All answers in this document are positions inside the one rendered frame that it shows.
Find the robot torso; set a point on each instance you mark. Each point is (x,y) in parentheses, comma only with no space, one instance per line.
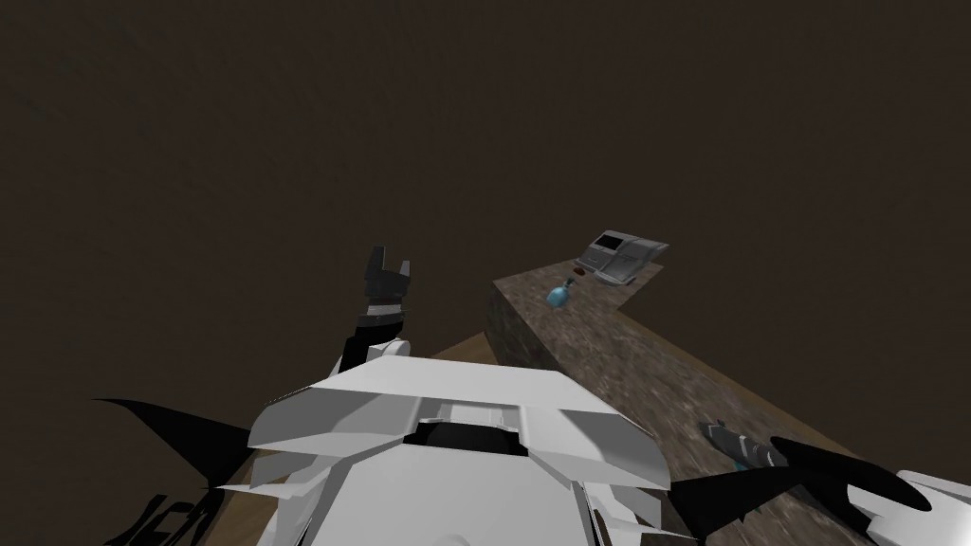
(455,500)

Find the blue spray bottle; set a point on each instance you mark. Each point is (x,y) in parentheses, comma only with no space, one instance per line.
(560,296)

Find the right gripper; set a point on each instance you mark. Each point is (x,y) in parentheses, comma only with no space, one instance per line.
(743,449)

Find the grey countertop appliance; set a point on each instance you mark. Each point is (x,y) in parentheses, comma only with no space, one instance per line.
(618,258)

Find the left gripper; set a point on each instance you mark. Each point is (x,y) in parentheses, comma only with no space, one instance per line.
(387,288)

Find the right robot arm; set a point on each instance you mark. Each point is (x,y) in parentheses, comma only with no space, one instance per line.
(850,474)

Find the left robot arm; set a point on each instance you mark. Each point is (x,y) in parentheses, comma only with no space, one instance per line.
(373,341)

